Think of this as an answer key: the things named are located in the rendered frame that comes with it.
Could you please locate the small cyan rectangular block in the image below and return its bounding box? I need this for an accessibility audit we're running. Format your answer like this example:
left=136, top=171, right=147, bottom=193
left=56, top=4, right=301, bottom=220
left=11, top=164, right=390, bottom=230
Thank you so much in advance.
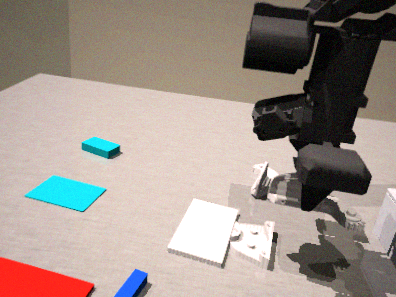
left=82, top=137, right=121, bottom=159

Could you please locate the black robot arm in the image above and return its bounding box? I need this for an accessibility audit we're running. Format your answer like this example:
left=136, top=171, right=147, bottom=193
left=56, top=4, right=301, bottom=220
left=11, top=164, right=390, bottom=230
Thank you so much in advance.
left=242, top=0, right=396, bottom=142

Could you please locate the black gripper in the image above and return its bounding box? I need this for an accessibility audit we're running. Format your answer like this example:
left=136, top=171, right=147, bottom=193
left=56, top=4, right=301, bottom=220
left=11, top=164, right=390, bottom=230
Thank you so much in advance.
left=289, top=75, right=372, bottom=212

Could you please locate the cyan flat square plate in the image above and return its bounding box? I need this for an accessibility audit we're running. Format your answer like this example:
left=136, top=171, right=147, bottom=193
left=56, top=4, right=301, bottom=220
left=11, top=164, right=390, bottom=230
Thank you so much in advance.
left=25, top=176, right=106, bottom=212

